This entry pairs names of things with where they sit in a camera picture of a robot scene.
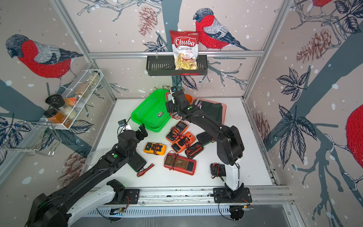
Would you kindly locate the pink plastic tray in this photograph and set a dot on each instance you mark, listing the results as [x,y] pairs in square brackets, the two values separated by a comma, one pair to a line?
[222,109]

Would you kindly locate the small black multimeter with leads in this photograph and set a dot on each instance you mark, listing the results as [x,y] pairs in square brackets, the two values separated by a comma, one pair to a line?
[194,150]

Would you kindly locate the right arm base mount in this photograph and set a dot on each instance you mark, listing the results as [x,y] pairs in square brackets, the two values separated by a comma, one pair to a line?
[225,195]

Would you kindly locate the orange multimeter face down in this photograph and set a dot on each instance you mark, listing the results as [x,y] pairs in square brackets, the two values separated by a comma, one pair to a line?
[183,142]

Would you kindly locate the aluminium front rail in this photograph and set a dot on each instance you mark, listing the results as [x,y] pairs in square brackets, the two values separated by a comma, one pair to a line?
[204,195]

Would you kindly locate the red black multimeter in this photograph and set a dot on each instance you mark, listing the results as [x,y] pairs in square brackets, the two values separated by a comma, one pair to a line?
[169,98]

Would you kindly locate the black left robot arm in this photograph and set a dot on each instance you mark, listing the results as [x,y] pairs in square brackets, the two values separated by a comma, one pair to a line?
[68,204]

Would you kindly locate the black wall basket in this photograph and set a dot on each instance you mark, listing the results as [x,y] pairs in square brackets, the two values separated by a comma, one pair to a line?
[164,66]

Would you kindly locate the orange plastic bowl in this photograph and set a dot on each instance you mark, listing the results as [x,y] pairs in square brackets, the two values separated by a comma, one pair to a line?
[189,98]

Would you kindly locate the orange spice jar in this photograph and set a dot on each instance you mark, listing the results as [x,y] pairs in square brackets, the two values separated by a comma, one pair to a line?
[54,116]

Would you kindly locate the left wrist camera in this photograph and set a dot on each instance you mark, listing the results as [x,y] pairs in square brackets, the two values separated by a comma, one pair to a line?
[122,123]

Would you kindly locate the yellow multimeter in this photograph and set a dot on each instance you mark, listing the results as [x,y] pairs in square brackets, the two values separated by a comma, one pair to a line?
[155,148]

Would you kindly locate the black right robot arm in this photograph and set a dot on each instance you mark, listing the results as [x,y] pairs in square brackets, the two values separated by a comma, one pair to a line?
[230,146]

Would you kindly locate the red cassava chips bag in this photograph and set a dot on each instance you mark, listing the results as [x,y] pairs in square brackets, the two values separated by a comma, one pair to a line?
[185,49]

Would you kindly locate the green plastic basket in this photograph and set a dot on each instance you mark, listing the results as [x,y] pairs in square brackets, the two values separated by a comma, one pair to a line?
[146,113]

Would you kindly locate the dark green cloth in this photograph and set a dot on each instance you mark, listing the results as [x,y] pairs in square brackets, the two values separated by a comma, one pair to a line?
[212,110]

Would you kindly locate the red black test leads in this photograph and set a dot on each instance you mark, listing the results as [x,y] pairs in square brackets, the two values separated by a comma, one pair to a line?
[144,170]

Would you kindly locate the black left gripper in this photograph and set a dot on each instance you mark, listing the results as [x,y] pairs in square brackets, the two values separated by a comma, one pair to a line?
[143,131]

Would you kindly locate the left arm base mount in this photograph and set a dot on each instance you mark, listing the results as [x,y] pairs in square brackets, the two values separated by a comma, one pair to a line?
[123,195]

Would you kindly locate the white wire wall shelf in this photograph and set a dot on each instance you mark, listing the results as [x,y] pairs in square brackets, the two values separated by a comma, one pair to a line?
[43,137]

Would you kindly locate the large red multimeter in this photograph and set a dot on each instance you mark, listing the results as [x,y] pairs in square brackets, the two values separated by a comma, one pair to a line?
[175,162]

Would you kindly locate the small black multimeter front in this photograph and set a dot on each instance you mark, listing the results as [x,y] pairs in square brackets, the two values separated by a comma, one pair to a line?
[217,170]

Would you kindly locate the black multimeter face down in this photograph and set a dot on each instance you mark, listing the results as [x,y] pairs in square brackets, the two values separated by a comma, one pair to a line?
[204,138]

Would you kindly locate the orange multimeter face up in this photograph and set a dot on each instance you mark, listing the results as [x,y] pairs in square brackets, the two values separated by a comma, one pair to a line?
[177,131]

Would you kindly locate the black green multimeter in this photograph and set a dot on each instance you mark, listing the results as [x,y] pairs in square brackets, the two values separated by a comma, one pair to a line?
[137,162]

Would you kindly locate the black lid jar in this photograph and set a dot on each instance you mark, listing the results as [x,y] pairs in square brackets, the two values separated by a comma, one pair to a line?
[56,101]

